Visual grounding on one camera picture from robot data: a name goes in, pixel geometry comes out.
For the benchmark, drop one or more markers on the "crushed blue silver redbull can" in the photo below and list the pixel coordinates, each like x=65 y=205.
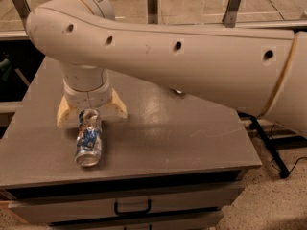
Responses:
x=89 y=143

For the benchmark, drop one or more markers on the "upper grey drawer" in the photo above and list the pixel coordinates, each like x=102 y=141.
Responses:
x=100 y=206

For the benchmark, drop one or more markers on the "right metal railing bracket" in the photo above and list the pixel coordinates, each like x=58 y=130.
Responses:
x=230 y=16

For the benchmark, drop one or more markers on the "black metal stand leg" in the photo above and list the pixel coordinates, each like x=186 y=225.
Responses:
x=283 y=170

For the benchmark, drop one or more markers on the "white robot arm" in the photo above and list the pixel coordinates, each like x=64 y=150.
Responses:
x=256 y=71

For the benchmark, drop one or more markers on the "grey drawer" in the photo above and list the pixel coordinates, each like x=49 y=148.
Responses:
x=100 y=206
x=178 y=221

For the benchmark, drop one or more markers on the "grey drawer cabinet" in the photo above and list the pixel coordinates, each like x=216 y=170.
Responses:
x=167 y=140

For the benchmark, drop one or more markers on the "middle metal railing bracket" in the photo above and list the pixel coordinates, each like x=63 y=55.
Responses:
x=152 y=7

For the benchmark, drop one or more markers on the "metal railing bracket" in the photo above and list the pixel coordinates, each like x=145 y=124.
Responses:
x=152 y=7
x=23 y=10
x=230 y=16

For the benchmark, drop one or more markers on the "left metal railing bracket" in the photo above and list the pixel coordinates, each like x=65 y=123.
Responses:
x=23 y=10

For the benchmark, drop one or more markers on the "black upper drawer handle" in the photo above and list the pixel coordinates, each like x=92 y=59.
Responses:
x=132 y=208

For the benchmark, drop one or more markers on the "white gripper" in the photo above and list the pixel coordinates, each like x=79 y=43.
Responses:
x=87 y=97

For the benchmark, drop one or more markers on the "lower grey drawer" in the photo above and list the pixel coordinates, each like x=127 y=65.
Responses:
x=178 y=221

